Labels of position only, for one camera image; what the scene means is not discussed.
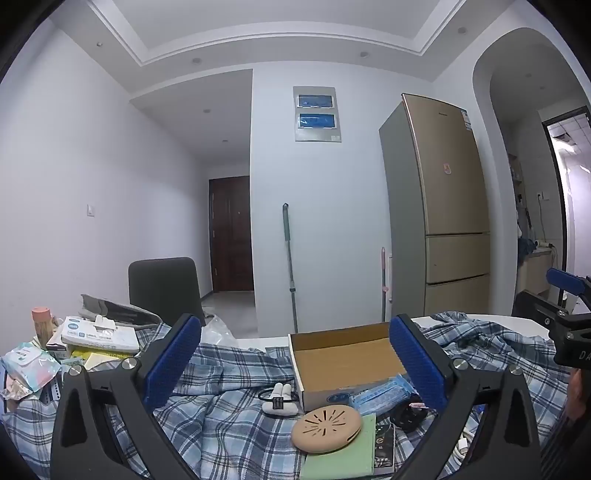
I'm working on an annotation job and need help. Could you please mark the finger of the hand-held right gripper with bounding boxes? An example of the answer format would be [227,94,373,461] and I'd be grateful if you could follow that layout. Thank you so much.
[519,291,571,330]
[546,267,591,303]

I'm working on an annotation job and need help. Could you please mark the black hair ties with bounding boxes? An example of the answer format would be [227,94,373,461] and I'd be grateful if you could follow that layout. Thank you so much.
[390,401,428,432]

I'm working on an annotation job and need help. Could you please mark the gold refrigerator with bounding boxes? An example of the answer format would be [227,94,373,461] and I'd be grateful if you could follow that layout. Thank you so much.
[379,93,491,319]

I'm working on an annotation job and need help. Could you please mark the grey green mop handle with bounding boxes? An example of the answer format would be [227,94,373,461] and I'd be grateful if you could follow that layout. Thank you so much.
[281,202,298,334]

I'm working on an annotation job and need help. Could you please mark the cardboard box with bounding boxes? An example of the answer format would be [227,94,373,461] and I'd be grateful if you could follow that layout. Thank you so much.
[288,322,409,413]

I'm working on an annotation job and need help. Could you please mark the pink lid bottle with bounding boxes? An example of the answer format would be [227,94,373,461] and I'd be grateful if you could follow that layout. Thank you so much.
[31,307,56,349]

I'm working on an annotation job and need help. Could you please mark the kitchen counter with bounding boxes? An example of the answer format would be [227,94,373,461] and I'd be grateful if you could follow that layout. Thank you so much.
[517,247,557,296]

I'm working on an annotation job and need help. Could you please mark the black door frame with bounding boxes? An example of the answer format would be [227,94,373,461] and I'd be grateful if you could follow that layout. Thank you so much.
[542,106,591,278]

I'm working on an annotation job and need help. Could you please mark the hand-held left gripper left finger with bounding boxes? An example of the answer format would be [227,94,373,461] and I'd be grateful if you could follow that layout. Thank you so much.
[50,313,202,480]

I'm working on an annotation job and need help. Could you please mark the black packet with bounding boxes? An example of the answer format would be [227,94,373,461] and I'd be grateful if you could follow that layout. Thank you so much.
[372,422,398,476]

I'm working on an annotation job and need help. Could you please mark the clear plastic bag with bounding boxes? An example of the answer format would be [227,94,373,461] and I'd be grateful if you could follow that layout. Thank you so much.
[201,314,241,347]

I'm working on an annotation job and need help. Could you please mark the wall electrical panel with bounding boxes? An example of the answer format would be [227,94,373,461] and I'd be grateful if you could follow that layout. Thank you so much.
[293,85,343,143]

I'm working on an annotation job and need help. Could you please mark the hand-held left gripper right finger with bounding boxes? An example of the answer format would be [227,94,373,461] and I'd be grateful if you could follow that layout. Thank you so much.
[389,314,542,480]

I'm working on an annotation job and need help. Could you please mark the white wet wipes pack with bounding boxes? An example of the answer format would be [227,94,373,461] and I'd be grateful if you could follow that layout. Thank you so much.
[61,315,140,355]

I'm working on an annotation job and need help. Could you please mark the white cable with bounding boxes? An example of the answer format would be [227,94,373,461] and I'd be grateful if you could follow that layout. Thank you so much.
[455,431,476,462]

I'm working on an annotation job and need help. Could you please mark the small white device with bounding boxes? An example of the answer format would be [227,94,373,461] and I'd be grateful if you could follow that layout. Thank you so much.
[262,382,300,418]

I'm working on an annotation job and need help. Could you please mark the dark brown door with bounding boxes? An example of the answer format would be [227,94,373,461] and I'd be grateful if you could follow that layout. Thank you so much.
[209,175,254,292]

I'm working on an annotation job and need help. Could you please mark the round beige disc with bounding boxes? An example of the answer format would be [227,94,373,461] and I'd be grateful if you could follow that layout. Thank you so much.
[291,405,363,455]

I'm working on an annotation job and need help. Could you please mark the dark grey chair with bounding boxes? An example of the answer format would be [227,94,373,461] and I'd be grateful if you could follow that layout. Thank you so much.
[128,257,206,326]

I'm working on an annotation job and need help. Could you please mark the blue plastic packet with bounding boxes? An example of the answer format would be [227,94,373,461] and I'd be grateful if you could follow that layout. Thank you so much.
[353,374,419,416]

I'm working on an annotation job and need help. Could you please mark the pastel tissue packet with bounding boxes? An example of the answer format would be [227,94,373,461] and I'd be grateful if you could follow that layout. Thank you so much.
[0,342,62,393]

